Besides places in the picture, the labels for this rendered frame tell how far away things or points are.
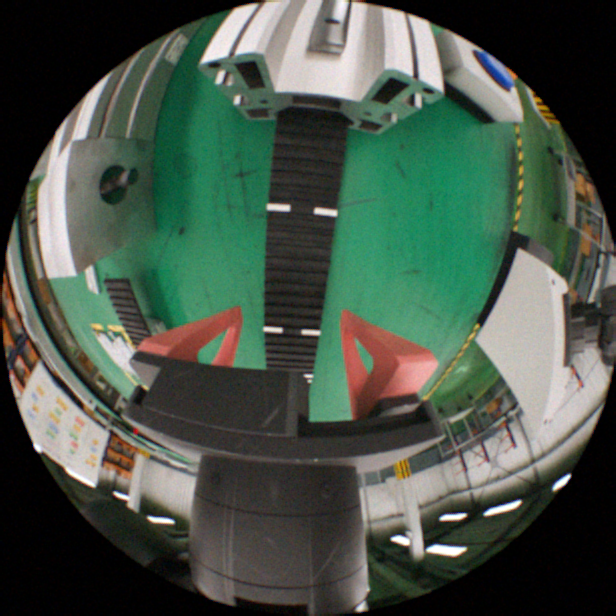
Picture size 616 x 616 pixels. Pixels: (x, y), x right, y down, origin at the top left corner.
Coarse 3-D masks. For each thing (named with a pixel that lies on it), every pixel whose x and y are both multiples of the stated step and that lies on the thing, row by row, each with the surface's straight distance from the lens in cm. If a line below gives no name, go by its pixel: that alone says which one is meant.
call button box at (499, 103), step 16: (448, 32) 25; (448, 48) 23; (464, 48) 23; (448, 64) 21; (464, 64) 20; (480, 64) 22; (448, 80) 21; (464, 80) 21; (480, 80) 20; (496, 80) 22; (448, 96) 23; (464, 96) 23; (480, 96) 22; (496, 96) 22; (512, 96) 25; (480, 112) 25; (496, 112) 24; (512, 112) 23
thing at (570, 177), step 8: (552, 152) 307; (560, 152) 304; (560, 160) 356; (568, 160) 303; (568, 168) 300; (576, 168) 349; (568, 176) 306; (568, 184) 299; (568, 192) 294; (568, 200) 292; (568, 208) 292; (552, 216) 299; (568, 216) 292; (568, 224) 292; (608, 232) 289; (592, 240) 286; (608, 240) 288; (608, 248) 287
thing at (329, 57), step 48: (288, 0) 15; (336, 0) 21; (240, 48) 10; (288, 48) 15; (336, 48) 14; (384, 48) 11; (432, 48) 13; (240, 96) 14; (288, 96) 13; (336, 96) 12; (384, 96) 13; (432, 96) 11
